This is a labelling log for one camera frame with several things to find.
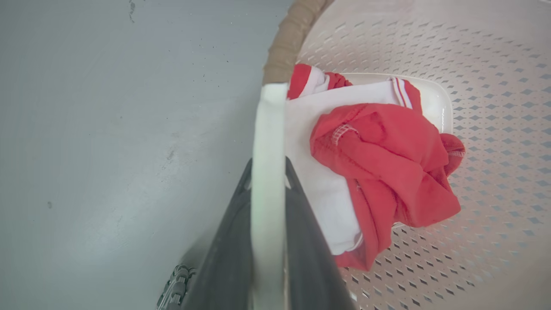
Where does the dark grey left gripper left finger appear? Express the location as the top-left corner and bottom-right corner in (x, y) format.
(180, 158), (255, 310)

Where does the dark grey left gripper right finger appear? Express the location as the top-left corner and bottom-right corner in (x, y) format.
(283, 157), (356, 310)

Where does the white perforated plastic laundry basket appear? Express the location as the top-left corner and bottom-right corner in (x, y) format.
(251, 0), (551, 310)

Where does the white garment with red trim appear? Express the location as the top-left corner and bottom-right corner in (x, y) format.
(284, 63), (423, 256)

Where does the tan wrapped basket handle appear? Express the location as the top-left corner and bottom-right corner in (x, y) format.
(262, 0), (335, 85)

